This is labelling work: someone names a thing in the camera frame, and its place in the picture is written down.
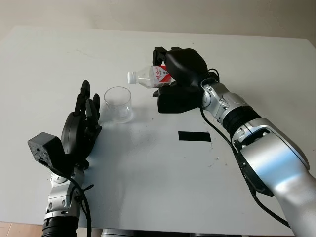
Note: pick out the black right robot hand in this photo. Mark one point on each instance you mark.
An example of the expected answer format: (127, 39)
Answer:
(185, 65)

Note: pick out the clear water bottle red label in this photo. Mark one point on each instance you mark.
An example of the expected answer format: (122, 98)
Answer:
(150, 76)

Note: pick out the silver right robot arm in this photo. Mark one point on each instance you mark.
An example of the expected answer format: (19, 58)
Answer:
(271, 160)

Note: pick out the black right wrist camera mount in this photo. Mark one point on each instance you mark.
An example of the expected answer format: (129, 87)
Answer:
(179, 100)

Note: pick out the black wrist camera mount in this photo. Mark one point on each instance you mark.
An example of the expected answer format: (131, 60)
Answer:
(179, 100)
(45, 150)

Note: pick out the clear plastic cup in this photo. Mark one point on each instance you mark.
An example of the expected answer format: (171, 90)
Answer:
(118, 106)

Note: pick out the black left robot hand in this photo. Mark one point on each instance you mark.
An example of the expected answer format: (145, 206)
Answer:
(74, 130)

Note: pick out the black tape strip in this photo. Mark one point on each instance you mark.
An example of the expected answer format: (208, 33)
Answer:
(195, 137)

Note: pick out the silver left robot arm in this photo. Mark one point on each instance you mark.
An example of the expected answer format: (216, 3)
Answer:
(61, 197)

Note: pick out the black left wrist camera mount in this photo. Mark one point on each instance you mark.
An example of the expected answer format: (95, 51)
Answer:
(45, 150)

